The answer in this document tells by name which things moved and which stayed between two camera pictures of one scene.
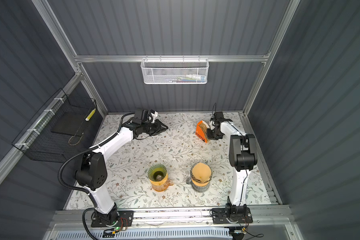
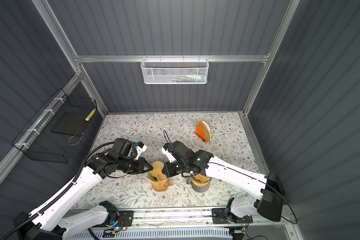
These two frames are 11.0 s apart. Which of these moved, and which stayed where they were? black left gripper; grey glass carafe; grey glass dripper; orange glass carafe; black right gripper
Moved: black left gripper; black right gripper
Stayed: orange glass carafe; grey glass dripper; grey glass carafe
